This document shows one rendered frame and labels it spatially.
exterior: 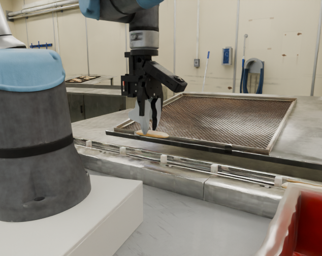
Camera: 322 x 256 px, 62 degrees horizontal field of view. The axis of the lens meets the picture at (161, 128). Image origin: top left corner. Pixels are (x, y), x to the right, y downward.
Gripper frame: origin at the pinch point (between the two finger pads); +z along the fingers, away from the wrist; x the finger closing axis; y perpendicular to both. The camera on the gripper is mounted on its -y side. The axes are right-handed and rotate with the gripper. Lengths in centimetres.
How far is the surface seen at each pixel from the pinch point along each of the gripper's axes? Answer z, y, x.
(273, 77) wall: -7, 36, -370
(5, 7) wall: -182, 699, -353
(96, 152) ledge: 7.5, 14.9, 5.9
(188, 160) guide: 8.0, -9.4, -3.0
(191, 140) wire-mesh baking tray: 4.4, -7.0, -9.4
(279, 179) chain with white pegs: 6.8, -32.0, 0.6
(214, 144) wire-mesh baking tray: 4.3, -13.8, -9.4
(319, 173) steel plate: 11.7, -38.6, -21.7
